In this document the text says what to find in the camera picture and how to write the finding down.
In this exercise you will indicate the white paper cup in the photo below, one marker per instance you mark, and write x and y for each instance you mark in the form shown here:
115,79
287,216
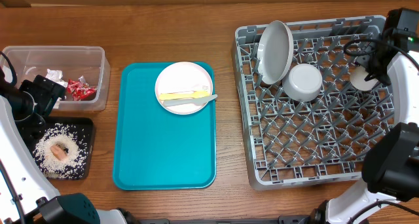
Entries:
357,79

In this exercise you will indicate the teal plastic tray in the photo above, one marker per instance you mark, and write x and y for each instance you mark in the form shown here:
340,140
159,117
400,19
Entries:
156,149

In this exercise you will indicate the white napkin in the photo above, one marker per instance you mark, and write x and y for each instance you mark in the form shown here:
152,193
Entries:
57,77

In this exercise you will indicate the black plastic tray bin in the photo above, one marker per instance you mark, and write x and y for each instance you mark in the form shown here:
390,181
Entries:
31,133

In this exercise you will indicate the light grey plastic knife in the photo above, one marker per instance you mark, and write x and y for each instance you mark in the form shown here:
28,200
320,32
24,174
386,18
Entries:
195,101

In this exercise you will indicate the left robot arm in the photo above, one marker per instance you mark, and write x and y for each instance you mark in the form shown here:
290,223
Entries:
26,195

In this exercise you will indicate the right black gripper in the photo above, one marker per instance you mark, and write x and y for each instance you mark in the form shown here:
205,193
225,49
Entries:
364,59

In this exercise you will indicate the white small bowl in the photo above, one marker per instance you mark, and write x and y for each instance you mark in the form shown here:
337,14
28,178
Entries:
303,83

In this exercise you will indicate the orange food cube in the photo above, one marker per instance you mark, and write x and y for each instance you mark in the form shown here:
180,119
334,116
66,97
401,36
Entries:
58,152

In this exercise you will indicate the red sauce packet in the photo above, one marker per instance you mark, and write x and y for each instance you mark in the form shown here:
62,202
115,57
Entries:
80,91

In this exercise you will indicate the silver foil wrapper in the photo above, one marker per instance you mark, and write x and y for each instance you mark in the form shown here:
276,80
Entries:
82,80

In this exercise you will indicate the clear plastic bin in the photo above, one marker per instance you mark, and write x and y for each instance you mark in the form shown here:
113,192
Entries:
74,62

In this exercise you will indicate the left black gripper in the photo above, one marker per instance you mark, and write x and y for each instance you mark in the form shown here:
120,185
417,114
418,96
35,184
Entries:
46,91

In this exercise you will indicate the white rice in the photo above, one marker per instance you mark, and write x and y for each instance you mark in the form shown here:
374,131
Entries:
65,136

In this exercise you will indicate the grey round plate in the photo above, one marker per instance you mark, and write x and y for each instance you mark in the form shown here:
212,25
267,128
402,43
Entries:
275,52

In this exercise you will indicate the grey plastic dishwasher rack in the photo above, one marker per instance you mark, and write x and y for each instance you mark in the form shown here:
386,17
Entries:
295,144

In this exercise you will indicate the pink round plate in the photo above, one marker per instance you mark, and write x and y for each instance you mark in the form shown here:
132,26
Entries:
182,74

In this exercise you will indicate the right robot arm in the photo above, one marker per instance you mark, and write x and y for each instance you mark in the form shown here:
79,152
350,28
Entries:
389,175

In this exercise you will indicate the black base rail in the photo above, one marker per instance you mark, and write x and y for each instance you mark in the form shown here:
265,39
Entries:
212,221

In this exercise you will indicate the yellow plastic fork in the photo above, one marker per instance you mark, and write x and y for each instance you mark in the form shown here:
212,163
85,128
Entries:
178,96

